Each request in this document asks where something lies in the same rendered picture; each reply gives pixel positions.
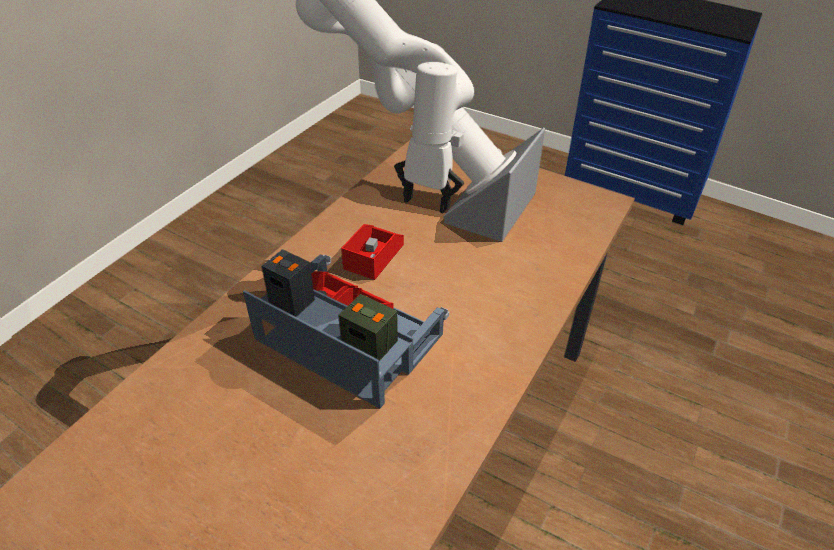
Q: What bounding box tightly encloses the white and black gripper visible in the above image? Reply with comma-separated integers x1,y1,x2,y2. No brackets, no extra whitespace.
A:
394,137,464,214

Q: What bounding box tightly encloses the dark grey case with orange latches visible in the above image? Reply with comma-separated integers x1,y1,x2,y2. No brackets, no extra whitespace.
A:
261,249,315,317

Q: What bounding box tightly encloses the red bin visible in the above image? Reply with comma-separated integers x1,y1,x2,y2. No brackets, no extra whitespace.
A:
341,224,404,280
311,271,357,300
336,288,394,309

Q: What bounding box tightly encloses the olive green tool case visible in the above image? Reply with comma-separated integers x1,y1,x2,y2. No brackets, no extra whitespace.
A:
338,294,398,361

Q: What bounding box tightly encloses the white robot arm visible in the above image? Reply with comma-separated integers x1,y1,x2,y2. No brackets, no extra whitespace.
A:
296,0,516,194

